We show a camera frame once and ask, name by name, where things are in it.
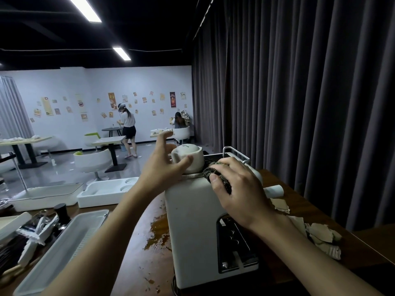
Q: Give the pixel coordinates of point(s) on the long ceiling light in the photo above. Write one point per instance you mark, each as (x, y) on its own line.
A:
(122, 53)
(84, 8)

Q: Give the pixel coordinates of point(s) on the black round table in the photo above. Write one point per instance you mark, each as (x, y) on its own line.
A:
(111, 130)

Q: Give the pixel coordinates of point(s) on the white shallow tray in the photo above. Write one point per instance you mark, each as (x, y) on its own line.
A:
(46, 195)

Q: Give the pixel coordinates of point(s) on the person's right forearm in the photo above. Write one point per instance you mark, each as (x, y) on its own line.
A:
(305, 262)

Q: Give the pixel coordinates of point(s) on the person's right hand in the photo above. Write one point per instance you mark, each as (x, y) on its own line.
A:
(243, 197)

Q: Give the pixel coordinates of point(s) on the cream flat lid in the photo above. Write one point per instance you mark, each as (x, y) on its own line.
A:
(12, 226)

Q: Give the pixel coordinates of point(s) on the black knob tamper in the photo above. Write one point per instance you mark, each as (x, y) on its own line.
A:
(62, 212)

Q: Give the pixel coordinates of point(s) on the black utensil pile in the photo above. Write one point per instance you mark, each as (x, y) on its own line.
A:
(10, 252)

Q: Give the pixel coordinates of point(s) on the white compartment tray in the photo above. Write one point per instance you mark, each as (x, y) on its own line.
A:
(105, 191)

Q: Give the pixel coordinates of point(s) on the person's left hand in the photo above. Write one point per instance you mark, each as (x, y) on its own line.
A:
(157, 169)

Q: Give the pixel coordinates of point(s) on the group of wall posters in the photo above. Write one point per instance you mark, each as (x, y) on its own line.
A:
(111, 103)

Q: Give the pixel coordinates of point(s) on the person's left forearm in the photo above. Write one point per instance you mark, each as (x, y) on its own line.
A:
(101, 243)

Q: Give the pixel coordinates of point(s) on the dark grey curtain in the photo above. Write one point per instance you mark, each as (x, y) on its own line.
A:
(302, 98)

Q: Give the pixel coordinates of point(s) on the crumpled beige paper towels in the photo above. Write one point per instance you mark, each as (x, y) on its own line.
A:
(321, 234)

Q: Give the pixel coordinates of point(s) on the white ceramic cup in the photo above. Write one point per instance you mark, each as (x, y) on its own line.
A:
(189, 157)

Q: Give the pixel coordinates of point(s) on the green and white chair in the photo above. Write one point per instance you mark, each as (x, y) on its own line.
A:
(92, 139)

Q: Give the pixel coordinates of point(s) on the long white plastic tray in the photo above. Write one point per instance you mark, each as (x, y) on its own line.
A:
(61, 252)

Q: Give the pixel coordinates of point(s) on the white coffee machine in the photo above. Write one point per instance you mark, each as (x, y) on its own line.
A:
(191, 231)

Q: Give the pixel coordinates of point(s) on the metal stand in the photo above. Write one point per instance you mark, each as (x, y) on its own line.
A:
(18, 172)

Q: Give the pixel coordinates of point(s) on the wooden table with black base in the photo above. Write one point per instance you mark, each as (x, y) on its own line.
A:
(23, 141)

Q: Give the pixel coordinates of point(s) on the light grey curtain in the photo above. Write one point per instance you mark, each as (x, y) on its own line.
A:
(14, 110)

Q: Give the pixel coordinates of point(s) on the brown coffee spill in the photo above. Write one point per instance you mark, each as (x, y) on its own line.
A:
(159, 231)

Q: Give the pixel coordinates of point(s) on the white tub chair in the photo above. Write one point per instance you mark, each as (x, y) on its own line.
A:
(182, 132)
(92, 161)

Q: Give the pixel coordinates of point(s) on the light square pedestal table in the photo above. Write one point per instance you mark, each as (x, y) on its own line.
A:
(109, 141)

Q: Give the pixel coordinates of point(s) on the dark scrubbing cloth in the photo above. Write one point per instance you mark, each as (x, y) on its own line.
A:
(214, 174)

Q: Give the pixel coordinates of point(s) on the person's left thumb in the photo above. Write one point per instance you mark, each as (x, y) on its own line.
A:
(183, 166)

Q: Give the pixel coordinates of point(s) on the white plastic tool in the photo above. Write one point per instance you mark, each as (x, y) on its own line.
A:
(37, 234)

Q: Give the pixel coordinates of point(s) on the person's right thumb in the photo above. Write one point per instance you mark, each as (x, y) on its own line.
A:
(217, 195)

